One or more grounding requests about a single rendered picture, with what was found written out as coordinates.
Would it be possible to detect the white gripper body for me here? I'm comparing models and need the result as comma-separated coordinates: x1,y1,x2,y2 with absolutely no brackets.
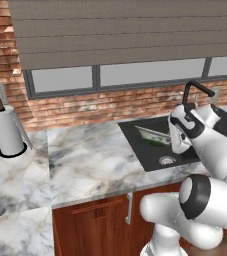
169,125,194,155

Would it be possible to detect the round metal sink drain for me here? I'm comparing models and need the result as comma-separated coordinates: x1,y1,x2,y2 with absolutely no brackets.
158,155,177,166

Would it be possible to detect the black sink basin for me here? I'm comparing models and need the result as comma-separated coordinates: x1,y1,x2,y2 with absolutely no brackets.
117,114,203,173

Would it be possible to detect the green leftover food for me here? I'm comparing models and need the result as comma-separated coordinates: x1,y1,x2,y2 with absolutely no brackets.
147,138,168,148

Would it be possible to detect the black tap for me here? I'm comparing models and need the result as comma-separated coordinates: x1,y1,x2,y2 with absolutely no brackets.
181,80,216,108

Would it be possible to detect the brown wooden cupboard door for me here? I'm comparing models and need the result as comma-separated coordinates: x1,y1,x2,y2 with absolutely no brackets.
130,181,193,256
52,193,133,256

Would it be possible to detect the grey framed window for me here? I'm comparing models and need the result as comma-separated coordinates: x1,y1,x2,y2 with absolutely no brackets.
22,55,227,101

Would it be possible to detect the grey window blind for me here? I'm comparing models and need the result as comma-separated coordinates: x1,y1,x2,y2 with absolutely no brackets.
7,0,227,71

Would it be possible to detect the black paper towel holder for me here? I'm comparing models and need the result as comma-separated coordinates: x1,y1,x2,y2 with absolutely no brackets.
0,94,34,160

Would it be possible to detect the white paper towel roll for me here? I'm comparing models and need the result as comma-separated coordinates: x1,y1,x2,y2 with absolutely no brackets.
0,105,26,157

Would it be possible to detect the silver cupboard handle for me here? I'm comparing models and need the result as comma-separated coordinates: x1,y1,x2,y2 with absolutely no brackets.
124,192,134,226

